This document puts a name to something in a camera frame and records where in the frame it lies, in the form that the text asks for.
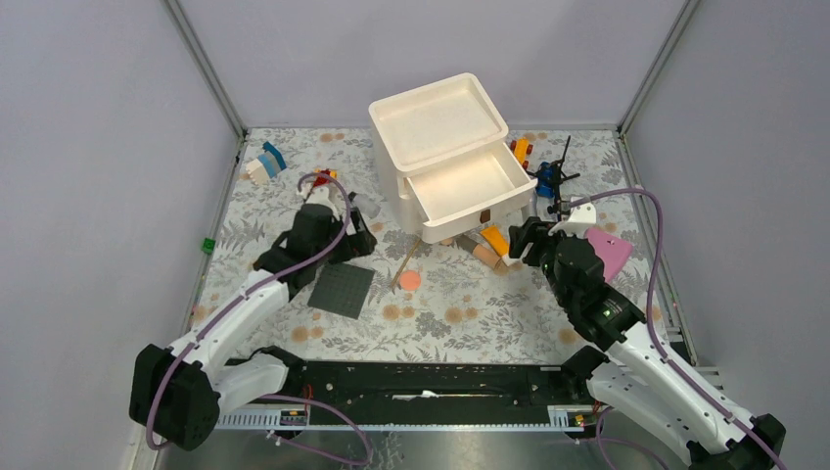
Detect blue white stacked bricks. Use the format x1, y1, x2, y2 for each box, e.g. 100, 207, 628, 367
245, 141, 287, 186

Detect pink plastic scoop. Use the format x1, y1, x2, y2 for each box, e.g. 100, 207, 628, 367
585, 227, 633, 282

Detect white drawer organizer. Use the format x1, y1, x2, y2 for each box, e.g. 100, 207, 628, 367
368, 72, 535, 244

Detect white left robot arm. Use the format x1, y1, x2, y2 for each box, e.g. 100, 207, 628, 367
128, 203, 377, 450

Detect gold thin makeup pencil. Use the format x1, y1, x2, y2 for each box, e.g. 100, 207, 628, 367
390, 238, 422, 292

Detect orange round makeup puff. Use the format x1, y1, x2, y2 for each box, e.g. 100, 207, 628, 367
397, 270, 422, 292

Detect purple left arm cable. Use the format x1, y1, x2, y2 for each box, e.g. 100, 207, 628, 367
144, 172, 374, 468

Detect blue toy brick car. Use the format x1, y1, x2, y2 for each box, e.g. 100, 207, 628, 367
534, 162, 560, 199

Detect clear bottle black cap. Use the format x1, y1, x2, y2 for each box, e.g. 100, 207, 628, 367
348, 192, 381, 219

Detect dark grey brick baseplate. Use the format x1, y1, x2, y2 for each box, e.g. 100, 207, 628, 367
307, 263, 375, 319

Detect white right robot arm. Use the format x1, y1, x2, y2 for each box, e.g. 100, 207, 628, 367
509, 217, 786, 469

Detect green small cube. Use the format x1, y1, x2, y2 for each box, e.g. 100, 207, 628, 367
201, 238, 215, 255

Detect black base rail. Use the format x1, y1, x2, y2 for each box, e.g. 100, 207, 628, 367
255, 347, 609, 429

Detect orange white cream tube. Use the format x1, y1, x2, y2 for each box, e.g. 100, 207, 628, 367
481, 225, 516, 266

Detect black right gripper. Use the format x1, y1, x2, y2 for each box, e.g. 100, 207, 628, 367
507, 216, 581, 308

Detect red green white brick toy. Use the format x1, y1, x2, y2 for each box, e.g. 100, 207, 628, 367
312, 168, 338, 188

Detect yellow red toy brick car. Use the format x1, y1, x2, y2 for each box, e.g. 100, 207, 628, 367
509, 138, 533, 169

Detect beige foundation bottle grey cap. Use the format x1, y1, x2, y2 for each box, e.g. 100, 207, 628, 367
455, 235, 505, 271

